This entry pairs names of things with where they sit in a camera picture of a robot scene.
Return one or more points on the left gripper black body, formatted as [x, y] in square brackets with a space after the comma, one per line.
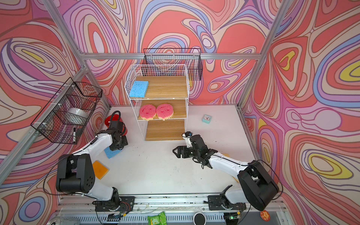
[122, 141]

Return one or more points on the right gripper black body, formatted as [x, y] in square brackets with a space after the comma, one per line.
[192, 153]

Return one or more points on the blue rectangular sponge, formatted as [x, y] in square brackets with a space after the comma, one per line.
[139, 89]
[111, 153]

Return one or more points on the pink smiley scrub sponge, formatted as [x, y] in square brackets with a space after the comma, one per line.
[147, 112]

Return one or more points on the yellow pink smiley sponge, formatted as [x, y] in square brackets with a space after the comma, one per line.
[165, 111]

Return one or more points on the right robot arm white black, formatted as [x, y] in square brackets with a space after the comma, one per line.
[257, 187]

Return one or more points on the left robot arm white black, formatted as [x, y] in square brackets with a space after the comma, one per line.
[76, 175]

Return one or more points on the red cylindrical cup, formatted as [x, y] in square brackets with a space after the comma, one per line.
[116, 117]

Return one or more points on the mint square alarm clock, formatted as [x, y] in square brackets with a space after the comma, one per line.
[206, 119]

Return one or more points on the orange yellow rectangular sponge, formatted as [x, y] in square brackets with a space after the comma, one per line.
[99, 169]

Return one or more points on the black white round speaker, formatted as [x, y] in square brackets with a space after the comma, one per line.
[199, 219]

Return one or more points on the green snack packet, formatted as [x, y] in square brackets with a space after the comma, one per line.
[159, 219]

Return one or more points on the red round sticker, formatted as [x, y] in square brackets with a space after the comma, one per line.
[265, 216]

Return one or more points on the silver metal can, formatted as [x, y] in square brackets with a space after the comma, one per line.
[63, 221]

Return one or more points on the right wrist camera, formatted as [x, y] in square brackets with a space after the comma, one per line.
[187, 136]

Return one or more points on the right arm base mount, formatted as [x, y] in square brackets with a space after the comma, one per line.
[220, 202]

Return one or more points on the black wire basket left wall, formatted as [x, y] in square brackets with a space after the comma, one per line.
[68, 112]

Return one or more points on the black wire basket wall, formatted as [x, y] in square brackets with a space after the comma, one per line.
[68, 112]
[191, 57]

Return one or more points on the white wire wooden shelf rack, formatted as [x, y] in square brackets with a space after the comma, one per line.
[168, 84]

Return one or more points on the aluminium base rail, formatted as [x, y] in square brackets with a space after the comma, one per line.
[179, 209]

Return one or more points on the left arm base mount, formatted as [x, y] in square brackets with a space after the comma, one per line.
[113, 210]

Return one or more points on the black wire basket back wall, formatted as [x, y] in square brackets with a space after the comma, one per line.
[191, 57]

